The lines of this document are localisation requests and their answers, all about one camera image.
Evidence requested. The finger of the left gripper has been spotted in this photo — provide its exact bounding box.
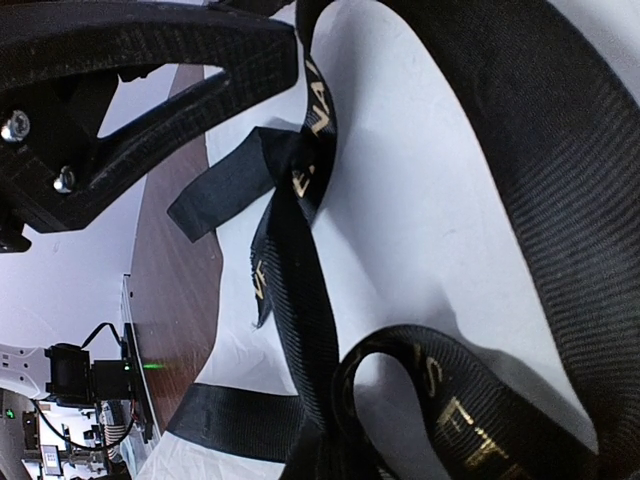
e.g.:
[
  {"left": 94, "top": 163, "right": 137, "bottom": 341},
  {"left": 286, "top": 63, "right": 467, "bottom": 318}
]
[
  {"left": 59, "top": 69, "right": 296, "bottom": 234},
  {"left": 1, "top": 1, "right": 295, "bottom": 91}
]

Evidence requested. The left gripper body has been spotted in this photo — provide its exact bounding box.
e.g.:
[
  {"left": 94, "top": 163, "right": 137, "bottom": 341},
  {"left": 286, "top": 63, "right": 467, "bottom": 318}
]
[{"left": 1, "top": 72, "right": 119, "bottom": 253}]

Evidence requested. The black lanyard strap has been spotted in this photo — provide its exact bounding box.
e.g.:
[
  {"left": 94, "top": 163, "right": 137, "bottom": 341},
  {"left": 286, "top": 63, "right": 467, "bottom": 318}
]
[{"left": 167, "top": 0, "right": 640, "bottom": 480}]

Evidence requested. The front aluminium rail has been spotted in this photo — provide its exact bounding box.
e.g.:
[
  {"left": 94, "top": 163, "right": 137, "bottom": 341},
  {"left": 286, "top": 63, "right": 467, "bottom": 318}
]
[{"left": 120, "top": 274, "right": 161, "bottom": 448}]

